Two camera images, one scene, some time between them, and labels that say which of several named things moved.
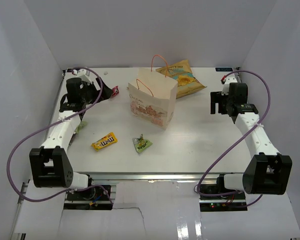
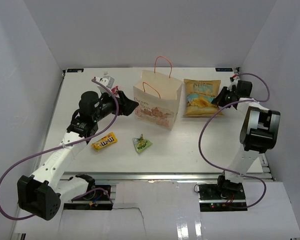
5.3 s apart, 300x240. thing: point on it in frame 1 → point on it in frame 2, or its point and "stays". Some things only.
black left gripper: (106, 93) → (126, 106)
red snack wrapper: (115, 91) stays
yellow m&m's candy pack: (104, 142) stays
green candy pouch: (140, 144) stays
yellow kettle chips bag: (188, 84) → (200, 94)
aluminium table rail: (142, 177) stays
